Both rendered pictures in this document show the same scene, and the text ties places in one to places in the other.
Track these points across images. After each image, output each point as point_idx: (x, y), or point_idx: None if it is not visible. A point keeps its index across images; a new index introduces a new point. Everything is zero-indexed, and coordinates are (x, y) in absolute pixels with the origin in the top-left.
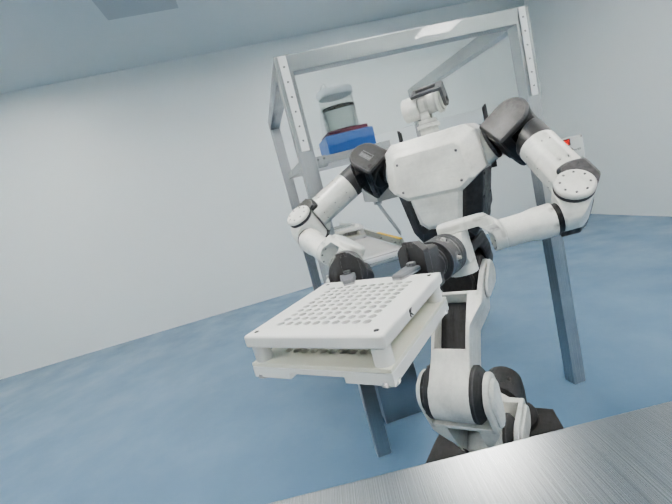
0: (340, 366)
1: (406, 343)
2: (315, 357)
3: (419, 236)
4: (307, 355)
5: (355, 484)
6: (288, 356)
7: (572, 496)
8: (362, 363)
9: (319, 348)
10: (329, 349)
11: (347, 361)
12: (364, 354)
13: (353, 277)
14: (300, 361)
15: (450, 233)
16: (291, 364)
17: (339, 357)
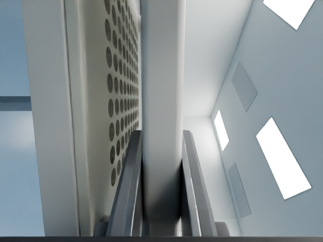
0: (140, 63)
1: (134, 0)
2: (139, 93)
3: None
4: (139, 104)
5: None
6: (139, 123)
7: None
8: (139, 44)
9: (137, 100)
10: (137, 87)
11: (139, 59)
12: (137, 46)
13: (194, 147)
14: (140, 104)
15: None
16: (140, 109)
17: (138, 69)
